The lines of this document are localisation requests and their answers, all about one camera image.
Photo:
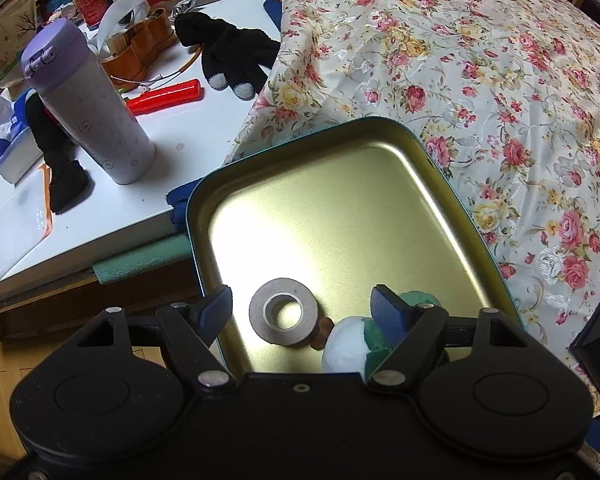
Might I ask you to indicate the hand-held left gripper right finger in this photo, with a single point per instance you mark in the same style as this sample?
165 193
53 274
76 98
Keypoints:
386 316

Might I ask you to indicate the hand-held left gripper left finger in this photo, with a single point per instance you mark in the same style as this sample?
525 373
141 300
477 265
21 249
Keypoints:
216 311

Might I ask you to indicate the green and white plush toy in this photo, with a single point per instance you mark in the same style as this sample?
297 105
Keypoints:
346 346

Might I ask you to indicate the gold metal tray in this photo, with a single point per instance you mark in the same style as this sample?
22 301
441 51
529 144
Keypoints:
330 210

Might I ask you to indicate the grey tape roll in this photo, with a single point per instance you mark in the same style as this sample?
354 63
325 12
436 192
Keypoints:
260 321

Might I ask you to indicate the green foam edge guard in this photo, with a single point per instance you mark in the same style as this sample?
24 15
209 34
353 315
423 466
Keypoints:
145 260

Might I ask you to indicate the blue corner guard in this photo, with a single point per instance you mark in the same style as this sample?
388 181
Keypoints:
180 205

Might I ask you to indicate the black sock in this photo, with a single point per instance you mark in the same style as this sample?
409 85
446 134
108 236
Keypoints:
65 175

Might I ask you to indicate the purple water bottle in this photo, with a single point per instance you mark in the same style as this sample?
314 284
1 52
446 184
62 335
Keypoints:
105 125

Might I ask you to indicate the red utility knife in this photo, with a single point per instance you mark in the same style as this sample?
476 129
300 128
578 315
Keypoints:
165 96

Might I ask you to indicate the floral bedspread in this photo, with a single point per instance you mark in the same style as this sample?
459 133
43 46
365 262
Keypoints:
480 85

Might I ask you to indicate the blue tissue pack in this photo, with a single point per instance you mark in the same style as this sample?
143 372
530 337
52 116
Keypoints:
11 160

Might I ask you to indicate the black glove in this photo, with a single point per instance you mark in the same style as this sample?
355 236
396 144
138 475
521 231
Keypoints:
230 45

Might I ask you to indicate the silver foil wrapper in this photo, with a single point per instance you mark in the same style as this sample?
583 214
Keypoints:
185 5

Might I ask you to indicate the red can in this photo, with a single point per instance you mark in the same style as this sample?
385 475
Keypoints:
87 2

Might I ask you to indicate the brown paper bag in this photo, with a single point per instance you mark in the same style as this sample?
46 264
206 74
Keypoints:
7 35

